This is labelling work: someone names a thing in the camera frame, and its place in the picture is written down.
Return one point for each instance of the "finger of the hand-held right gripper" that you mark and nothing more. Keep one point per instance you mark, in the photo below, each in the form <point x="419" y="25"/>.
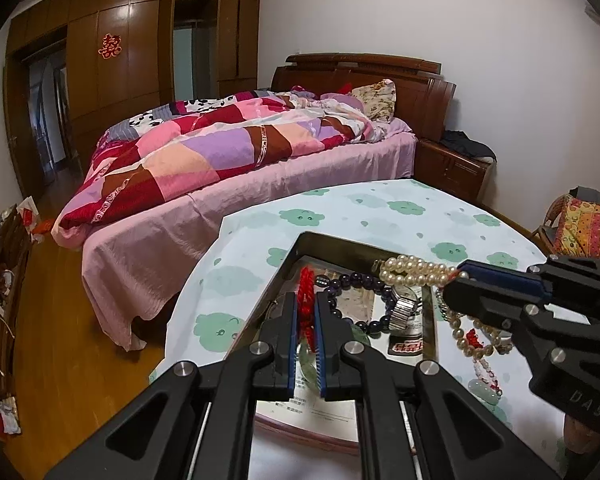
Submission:
<point x="500" y="276"/>
<point x="475" y="302"/>

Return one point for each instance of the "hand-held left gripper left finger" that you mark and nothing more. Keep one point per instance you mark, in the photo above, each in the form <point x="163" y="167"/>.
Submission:
<point x="294" y="340"/>

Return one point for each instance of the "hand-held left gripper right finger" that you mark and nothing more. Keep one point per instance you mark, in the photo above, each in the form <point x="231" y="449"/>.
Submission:
<point x="320" y="345"/>

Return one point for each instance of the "pink tin box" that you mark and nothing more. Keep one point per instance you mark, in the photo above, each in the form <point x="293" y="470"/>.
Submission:
<point x="275" y="290"/>

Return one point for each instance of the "silver wrist watch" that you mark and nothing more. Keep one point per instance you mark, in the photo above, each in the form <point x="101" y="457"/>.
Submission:
<point x="402" y="310"/>

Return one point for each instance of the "red and white bead strand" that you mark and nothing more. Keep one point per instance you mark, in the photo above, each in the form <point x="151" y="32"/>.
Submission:
<point x="481" y="357"/>

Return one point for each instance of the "printed paper leaflets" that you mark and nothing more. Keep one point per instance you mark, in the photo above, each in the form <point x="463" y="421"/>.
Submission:
<point x="325" y="412"/>

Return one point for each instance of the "wicker chair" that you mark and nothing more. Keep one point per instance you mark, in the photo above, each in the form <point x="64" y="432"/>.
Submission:
<point x="547" y="210"/>

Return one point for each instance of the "pale green jade pendant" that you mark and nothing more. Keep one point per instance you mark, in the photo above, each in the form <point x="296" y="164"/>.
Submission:
<point x="482" y="391"/>

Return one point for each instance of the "colourful patterned cushion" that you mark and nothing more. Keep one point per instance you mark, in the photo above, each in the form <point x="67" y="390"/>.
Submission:
<point x="585" y="230"/>

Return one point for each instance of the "wooden nightstand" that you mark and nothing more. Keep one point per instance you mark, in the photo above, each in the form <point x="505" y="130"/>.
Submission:
<point x="450" y="170"/>

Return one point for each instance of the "dark clothes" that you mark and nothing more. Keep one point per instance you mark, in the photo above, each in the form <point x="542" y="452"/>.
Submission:
<point x="467" y="144"/>

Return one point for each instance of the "wooden bed with pink sheet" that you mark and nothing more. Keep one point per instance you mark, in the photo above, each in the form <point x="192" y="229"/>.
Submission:
<point x="180" y="240"/>

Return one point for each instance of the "patchwork quilt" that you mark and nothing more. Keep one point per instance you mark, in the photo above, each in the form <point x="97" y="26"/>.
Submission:
<point x="205" y="155"/>

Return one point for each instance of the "floral pillow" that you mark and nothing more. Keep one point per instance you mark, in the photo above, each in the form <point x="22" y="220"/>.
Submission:
<point x="377" y="97"/>

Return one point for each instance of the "wooden cabinet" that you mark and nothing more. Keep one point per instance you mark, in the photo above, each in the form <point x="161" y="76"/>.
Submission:
<point x="12" y="260"/>

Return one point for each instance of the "white paper bag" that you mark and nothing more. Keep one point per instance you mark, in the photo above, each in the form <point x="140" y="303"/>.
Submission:
<point x="30" y="210"/>

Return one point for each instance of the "brown wooden wardrobe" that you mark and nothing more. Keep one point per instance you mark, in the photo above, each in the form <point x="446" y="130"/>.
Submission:
<point x="130" y="85"/>

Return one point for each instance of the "red paper decoration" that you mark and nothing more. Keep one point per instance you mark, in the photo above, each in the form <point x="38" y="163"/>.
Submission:
<point x="110" y="46"/>

